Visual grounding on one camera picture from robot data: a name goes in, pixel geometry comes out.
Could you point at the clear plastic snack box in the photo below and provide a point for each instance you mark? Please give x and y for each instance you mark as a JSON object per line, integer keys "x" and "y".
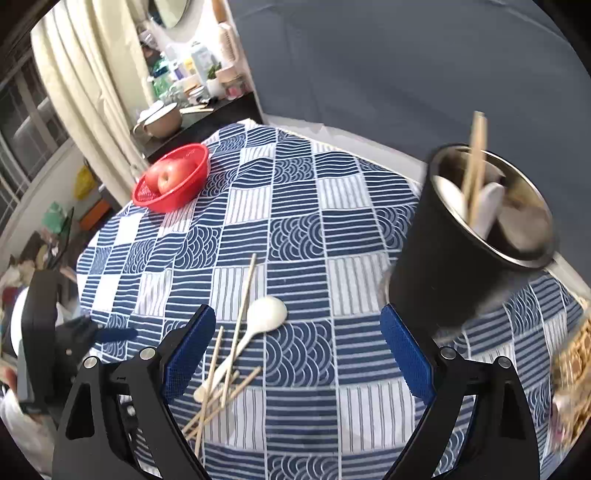
{"x": 575, "y": 369}

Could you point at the small potted plant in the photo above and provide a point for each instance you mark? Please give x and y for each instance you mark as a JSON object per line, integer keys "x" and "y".
{"x": 213, "y": 87}

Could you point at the black utensil holder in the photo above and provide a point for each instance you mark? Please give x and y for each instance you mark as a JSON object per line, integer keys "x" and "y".
{"x": 438, "y": 277}

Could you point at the green packet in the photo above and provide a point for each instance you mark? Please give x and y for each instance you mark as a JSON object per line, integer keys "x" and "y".
{"x": 161, "y": 78}

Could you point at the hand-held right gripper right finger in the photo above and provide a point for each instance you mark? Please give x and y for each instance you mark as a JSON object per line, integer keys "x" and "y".
{"x": 408, "y": 355}

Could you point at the large beige mug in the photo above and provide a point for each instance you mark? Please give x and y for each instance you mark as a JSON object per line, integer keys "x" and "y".
{"x": 164, "y": 122}

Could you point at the window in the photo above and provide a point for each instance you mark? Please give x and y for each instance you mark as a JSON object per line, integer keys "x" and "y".
{"x": 27, "y": 129}

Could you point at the red plastic basket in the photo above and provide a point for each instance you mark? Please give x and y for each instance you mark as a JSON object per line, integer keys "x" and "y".
{"x": 184, "y": 198}

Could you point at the orange box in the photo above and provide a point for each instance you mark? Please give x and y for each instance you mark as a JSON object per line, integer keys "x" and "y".
{"x": 97, "y": 217}

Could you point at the plain white spoon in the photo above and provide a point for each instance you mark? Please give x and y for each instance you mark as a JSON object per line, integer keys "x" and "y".
{"x": 268, "y": 314}
{"x": 450, "y": 196}

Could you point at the yellow bag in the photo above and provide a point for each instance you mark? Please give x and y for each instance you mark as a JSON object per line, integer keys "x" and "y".
{"x": 85, "y": 182}

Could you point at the grey padded headboard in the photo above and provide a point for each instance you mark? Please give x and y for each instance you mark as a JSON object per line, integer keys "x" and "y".
{"x": 392, "y": 69}

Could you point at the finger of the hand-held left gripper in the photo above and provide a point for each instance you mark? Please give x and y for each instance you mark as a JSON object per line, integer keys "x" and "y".
{"x": 115, "y": 334}

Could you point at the wooden hairbrush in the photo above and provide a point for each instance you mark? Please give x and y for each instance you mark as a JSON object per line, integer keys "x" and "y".
{"x": 226, "y": 46}

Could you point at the red apple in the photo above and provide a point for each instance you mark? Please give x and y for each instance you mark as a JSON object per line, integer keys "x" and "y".
{"x": 175, "y": 177}

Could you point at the dark side shelf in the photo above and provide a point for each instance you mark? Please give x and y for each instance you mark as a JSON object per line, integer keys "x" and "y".
{"x": 221, "y": 117}

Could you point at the round wall mirror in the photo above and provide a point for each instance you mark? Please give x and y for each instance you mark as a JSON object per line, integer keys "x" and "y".
{"x": 171, "y": 11}

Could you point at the wooden chopstick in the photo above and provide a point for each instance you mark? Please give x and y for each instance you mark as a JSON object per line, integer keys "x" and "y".
{"x": 231, "y": 381}
{"x": 244, "y": 382}
{"x": 478, "y": 166}
{"x": 470, "y": 159}
{"x": 247, "y": 286}
{"x": 217, "y": 350}

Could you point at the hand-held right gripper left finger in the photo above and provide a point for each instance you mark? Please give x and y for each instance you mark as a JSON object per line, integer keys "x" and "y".
{"x": 189, "y": 355}

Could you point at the cream curtain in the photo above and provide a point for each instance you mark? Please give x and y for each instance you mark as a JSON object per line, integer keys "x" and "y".
{"x": 92, "y": 92}

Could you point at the blue white patterned tablecloth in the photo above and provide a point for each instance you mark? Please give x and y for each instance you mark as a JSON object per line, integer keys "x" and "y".
{"x": 323, "y": 230}

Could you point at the pink jar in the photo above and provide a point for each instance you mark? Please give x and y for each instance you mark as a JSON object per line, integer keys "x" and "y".
{"x": 233, "y": 90}

